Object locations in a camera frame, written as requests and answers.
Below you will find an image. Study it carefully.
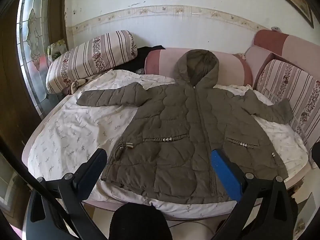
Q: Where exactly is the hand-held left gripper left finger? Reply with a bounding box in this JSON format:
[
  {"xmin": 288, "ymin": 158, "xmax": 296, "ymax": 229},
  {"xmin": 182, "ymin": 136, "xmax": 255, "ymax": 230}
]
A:
[{"xmin": 24, "ymin": 148, "xmax": 108, "ymax": 240}]

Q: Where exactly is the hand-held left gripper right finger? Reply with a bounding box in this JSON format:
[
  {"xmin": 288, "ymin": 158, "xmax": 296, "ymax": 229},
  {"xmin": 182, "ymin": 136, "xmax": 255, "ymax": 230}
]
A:
[{"xmin": 211, "ymin": 148, "xmax": 299, "ymax": 240}]

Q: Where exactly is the olive quilted hooded jacket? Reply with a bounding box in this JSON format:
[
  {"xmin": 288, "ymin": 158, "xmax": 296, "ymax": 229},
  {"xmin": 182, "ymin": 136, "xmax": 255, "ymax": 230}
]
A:
[{"xmin": 76, "ymin": 49, "xmax": 293, "ymax": 204}]

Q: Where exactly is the white leaf-print bed sheet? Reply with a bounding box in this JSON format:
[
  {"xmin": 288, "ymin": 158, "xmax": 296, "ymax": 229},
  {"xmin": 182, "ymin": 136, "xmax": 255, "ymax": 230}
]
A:
[{"xmin": 27, "ymin": 69, "xmax": 309, "ymax": 218}]

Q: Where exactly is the black bar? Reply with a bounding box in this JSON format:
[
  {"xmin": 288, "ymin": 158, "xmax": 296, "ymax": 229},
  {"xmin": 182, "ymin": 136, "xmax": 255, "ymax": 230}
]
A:
[{"xmin": 0, "ymin": 134, "xmax": 105, "ymax": 240}]

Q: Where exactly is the person's left leg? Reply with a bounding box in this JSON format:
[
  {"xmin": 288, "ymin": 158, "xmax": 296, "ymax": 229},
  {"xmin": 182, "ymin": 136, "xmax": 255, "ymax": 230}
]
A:
[{"xmin": 109, "ymin": 202, "xmax": 173, "ymax": 240}]

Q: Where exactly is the beige knotted cloth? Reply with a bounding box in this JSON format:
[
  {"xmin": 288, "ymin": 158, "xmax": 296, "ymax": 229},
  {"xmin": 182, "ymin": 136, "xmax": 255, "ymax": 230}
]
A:
[{"xmin": 70, "ymin": 78, "xmax": 87, "ymax": 93}]

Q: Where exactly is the striped floral back cushion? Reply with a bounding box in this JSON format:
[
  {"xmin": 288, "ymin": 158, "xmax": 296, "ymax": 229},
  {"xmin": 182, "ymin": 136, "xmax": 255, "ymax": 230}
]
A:
[{"xmin": 254, "ymin": 59, "xmax": 320, "ymax": 153}]

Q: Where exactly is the striped floral bolster pillow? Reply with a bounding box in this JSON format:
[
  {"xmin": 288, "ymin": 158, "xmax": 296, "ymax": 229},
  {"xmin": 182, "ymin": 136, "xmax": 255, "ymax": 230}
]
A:
[{"xmin": 46, "ymin": 30, "xmax": 138, "ymax": 94}]

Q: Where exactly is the black cloth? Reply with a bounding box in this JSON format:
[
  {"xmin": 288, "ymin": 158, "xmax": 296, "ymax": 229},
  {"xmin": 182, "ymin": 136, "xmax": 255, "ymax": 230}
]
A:
[{"xmin": 114, "ymin": 45, "xmax": 166, "ymax": 74}]

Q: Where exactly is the floral printed box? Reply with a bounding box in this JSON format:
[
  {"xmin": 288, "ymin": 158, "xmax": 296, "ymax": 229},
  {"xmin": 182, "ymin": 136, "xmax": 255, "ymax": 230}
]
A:
[{"xmin": 47, "ymin": 39, "xmax": 68, "ymax": 60}]

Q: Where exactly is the pink quilted bolster cushion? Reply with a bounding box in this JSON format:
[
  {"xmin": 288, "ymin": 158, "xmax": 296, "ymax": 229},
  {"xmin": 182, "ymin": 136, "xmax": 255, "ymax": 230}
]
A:
[{"xmin": 145, "ymin": 48, "xmax": 253, "ymax": 87}]

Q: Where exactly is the stained glass door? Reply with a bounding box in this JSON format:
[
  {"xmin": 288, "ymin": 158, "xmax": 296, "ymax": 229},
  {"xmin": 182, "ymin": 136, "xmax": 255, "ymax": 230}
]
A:
[{"xmin": 16, "ymin": 0, "xmax": 67, "ymax": 119}]

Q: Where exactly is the pink sofa backrest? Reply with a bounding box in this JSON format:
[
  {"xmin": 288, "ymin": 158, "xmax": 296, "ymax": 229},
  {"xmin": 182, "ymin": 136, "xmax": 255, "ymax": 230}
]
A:
[{"xmin": 252, "ymin": 29, "xmax": 320, "ymax": 80}]

